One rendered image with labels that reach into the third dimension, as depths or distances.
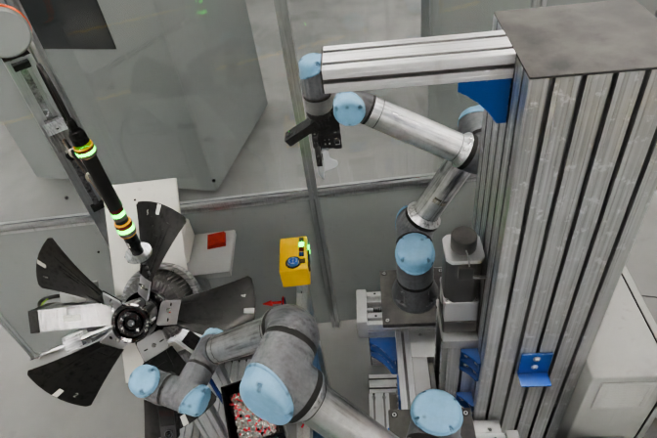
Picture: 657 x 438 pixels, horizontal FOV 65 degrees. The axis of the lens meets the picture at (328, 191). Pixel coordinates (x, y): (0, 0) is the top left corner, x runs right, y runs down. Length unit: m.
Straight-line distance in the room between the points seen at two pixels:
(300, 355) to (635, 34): 0.81
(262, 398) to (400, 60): 0.66
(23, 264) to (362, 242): 1.59
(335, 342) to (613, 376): 1.73
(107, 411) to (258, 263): 1.11
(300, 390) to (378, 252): 1.53
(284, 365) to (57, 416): 2.26
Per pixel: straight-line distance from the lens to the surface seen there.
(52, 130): 1.93
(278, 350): 1.05
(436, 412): 1.30
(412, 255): 1.56
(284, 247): 1.89
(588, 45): 0.94
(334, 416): 1.11
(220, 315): 1.62
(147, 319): 1.63
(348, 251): 2.48
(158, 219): 1.63
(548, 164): 0.94
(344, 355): 2.86
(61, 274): 1.77
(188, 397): 1.38
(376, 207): 2.30
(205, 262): 2.23
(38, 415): 3.25
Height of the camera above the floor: 2.43
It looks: 41 degrees down
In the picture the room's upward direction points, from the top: 8 degrees counter-clockwise
